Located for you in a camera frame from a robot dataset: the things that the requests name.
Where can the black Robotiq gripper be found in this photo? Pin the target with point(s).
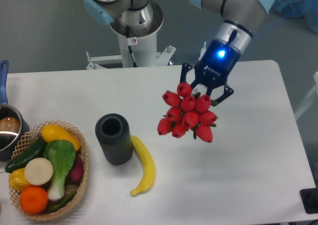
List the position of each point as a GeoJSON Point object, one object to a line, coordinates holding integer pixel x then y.
{"type": "Point", "coordinates": [213, 69]}

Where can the red tulip bouquet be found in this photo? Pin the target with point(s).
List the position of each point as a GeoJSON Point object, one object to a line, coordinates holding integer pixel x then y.
{"type": "Point", "coordinates": [188, 111]}

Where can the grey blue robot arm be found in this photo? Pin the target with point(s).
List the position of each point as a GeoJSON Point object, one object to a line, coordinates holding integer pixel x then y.
{"type": "Point", "coordinates": [242, 18]}

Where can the yellow banana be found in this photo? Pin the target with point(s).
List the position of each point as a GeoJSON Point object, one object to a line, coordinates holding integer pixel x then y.
{"type": "Point", "coordinates": [149, 169]}

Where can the dark grey ribbed vase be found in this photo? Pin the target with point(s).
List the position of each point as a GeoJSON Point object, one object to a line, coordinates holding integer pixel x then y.
{"type": "Point", "coordinates": [113, 134]}

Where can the blue plastic bag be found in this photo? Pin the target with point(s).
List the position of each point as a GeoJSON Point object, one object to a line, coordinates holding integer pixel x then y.
{"type": "Point", "coordinates": [307, 9]}

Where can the black device at table edge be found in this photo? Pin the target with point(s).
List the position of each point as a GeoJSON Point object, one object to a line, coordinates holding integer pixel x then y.
{"type": "Point", "coordinates": [310, 200]}

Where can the green bok choy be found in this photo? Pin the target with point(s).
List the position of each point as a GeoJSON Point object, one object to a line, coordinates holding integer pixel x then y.
{"type": "Point", "coordinates": [61, 154]}

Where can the purple red radish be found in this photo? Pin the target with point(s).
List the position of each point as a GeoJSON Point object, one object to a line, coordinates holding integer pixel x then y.
{"type": "Point", "coordinates": [77, 171]}

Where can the yellow squash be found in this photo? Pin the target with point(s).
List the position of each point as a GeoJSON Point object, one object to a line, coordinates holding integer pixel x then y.
{"type": "Point", "coordinates": [53, 132]}

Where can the woven wicker basket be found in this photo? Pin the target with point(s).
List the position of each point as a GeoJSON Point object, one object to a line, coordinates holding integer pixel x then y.
{"type": "Point", "coordinates": [26, 140]}

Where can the green cucumber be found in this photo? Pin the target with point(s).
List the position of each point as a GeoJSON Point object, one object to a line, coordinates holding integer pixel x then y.
{"type": "Point", "coordinates": [35, 150]}

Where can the green bean pod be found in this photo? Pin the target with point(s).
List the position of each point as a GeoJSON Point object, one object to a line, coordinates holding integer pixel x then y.
{"type": "Point", "coordinates": [62, 203]}

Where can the orange fruit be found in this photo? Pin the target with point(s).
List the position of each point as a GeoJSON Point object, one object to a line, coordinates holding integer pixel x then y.
{"type": "Point", "coordinates": [33, 199]}

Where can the yellow bell pepper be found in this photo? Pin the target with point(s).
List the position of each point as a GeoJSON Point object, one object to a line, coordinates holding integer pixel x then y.
{"type": "Point", "coordinates": [17, 180]}

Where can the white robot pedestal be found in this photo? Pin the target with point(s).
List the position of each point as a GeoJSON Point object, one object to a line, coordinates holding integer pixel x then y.
{"type": "Point", "coordinates": [137, 35]}

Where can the white chair frame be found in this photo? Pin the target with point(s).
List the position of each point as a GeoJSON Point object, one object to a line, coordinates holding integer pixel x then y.
{"type": "Point", "coordinates": [307, 100]}

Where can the blue saucepan with handle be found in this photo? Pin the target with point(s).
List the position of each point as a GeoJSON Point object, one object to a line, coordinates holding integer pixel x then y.
{"type": "Point", "coordinates": [12, 124]}

